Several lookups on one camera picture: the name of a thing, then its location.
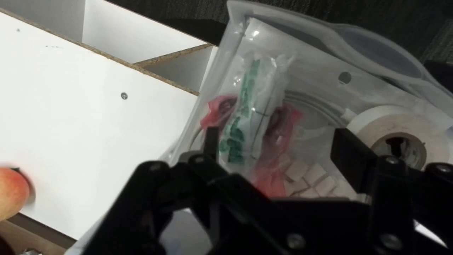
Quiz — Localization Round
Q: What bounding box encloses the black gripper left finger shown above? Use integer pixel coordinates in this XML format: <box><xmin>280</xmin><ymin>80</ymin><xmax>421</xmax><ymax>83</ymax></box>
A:
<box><xmin>80</xmin><ymin>128</ymin><xmax>283</xmax><ymax>255</ymax></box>

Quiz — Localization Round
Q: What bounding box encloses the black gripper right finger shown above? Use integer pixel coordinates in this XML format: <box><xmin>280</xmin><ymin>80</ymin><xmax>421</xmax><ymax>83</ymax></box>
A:
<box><xmin>329</xmin><ymin>130</ymin><xmax>453</xmax><ymax>255</ymax></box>

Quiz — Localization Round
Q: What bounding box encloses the white tape roll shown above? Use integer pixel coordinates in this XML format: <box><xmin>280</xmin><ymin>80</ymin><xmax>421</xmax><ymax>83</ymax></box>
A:
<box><xmin>346</xmin><ymin>105</ymin><xmax>451</xmax><ymax>171</ymax></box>

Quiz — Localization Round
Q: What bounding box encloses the clear plastic bag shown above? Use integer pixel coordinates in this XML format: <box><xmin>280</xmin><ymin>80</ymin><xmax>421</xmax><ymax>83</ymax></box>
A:
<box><xmin>179</xmin><ymin>19</ymin><xmax>355</xmax><ymax>199</ymax></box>

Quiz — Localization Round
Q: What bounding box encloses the clear plastic drawer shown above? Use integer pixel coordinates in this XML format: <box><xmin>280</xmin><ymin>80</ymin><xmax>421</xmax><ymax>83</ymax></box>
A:
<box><xmin>69</xmin><ymin>0</ymin><xmax>453</xmax><ymax>255</ymax></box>

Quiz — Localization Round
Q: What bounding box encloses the red connectors bag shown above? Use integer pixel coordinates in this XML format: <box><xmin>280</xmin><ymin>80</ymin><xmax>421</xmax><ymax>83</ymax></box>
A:
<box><xmin>199</xmin><ymin>96</ymin><xmax>302</xmax><ymax>198</ymax></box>

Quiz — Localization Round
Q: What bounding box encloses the white cabinet with compartments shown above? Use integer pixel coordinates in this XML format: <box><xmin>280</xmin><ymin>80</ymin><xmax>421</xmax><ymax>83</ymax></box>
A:
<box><xmin>0</xmin><ymin>0</ymin><xmax>215</xmax><ymax>240</ymax></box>

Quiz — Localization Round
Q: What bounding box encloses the peach fruit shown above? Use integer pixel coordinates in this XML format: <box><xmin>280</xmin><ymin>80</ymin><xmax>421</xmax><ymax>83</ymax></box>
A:
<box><xmin>0</xmin><ymin>168</ymin><xmax>31</xmax><ymax>222</ymax></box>

